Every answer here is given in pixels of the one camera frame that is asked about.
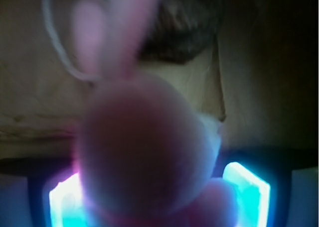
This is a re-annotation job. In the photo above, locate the white string loop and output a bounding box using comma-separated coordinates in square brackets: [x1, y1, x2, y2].
[41, 0, 113, 83]

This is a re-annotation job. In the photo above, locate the dark brown plush toy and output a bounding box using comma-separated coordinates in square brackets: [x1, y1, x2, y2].
[140, 0, 224, 63]

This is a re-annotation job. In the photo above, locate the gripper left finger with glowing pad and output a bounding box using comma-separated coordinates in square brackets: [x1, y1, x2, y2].
[0, 159, 86, 227]

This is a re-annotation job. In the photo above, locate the pink plush bunny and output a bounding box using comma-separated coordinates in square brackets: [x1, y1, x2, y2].
[72, 0, 238, 227]

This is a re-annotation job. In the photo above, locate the brown paper bag liner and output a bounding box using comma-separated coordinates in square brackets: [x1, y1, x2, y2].
[0, 0, 319, 167]

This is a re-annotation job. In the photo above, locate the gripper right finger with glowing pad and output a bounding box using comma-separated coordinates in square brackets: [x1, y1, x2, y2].
[219, 159, 319, 227]

